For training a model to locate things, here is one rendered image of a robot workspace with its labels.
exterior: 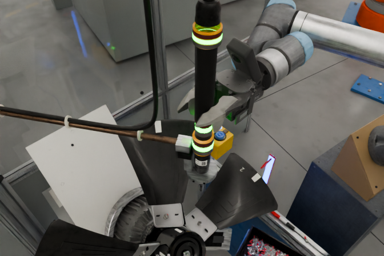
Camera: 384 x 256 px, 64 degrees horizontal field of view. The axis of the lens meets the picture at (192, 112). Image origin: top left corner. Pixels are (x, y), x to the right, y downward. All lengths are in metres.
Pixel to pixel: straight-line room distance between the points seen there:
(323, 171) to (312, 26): 0.71
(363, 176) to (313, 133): 1.65
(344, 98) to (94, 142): 2.74
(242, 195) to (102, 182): 0.44
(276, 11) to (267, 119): 2.12
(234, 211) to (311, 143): 1.92
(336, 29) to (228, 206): 0.57
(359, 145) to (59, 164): 1.01
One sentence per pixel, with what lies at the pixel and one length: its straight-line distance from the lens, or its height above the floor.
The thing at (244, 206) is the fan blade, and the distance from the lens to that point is 0.99.
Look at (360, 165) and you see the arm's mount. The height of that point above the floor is 1.13.
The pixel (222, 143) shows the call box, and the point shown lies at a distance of 1.26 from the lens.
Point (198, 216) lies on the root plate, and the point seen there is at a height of 1.18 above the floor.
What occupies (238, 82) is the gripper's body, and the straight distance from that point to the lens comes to 0.59.
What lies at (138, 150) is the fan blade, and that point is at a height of 1.37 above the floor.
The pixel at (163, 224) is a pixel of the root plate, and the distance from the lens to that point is 0.90.
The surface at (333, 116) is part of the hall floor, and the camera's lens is 3.12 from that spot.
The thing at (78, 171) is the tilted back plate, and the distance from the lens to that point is 1.01.
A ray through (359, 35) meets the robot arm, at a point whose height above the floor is 1.67.
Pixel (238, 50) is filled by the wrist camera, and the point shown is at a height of 1.75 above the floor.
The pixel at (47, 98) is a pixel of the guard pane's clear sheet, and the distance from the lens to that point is 1.28.
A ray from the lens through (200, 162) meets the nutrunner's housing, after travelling 0.65.
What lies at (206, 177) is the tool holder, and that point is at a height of 1.47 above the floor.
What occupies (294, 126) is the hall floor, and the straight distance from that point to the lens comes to 2.90.
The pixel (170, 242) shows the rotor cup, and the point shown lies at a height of 1.26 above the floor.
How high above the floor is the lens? 2.04
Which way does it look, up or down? 45 degrees down
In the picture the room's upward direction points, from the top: straight up
